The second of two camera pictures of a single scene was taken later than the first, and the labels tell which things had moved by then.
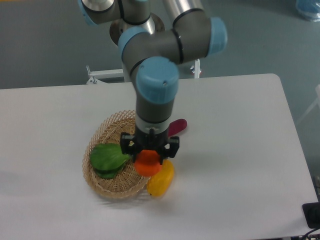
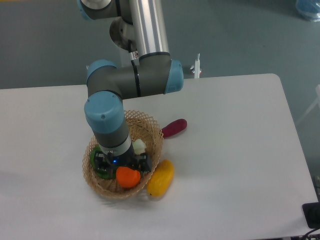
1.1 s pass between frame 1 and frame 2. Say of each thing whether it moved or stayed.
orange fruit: moved
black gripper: moved
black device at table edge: stayed
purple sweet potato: stayed
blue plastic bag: stayed
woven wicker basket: stayed
